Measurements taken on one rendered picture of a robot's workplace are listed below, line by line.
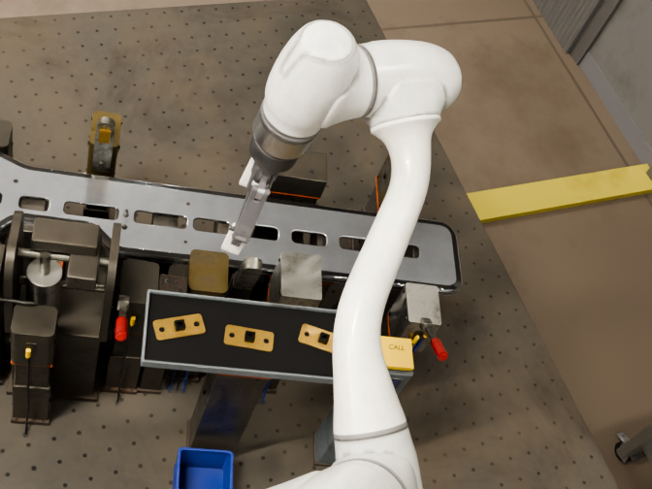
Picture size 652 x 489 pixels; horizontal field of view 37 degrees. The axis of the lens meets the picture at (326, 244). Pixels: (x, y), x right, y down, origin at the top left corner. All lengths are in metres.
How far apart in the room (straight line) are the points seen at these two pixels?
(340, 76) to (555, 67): 3.04
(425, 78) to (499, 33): 2.92
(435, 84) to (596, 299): 2.28
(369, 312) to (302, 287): 0.53
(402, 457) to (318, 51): 0.53
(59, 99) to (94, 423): 0.87
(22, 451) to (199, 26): 1.30
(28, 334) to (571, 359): 2.11
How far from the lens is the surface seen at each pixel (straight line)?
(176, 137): 2.49
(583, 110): 4.15
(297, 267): 1.82
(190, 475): 2.04
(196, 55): 2.70
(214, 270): 1.82
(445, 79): 1.39
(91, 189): 1.99
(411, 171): 1.36
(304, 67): 1.25
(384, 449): 1.27
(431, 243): 2.09
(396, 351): 1.73
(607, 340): 3.50
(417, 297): 1.93
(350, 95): 1.30
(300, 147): 1.37
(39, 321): 1.74
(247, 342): 1.66
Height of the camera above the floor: 2.60
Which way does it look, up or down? 53 degrees down
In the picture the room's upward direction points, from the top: 25 degrees clockwise
